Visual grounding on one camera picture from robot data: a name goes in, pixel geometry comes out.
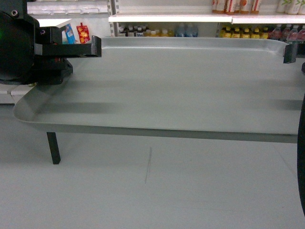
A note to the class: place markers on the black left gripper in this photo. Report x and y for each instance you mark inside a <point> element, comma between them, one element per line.
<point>30,53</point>

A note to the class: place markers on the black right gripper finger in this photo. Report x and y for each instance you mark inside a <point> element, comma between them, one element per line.
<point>294,51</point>

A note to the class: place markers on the grey rectangular serving tray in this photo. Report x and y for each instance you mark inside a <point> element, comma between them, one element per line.
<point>211,88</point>

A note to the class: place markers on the blue snack packet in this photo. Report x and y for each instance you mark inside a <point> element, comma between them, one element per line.
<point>69,34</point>

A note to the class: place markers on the red snack pouch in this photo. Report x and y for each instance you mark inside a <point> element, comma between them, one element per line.
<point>83,33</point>

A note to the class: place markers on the white upper shelf board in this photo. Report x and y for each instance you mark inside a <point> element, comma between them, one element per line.
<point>232,19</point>

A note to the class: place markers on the black table leg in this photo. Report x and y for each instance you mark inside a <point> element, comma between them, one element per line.
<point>54,149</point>

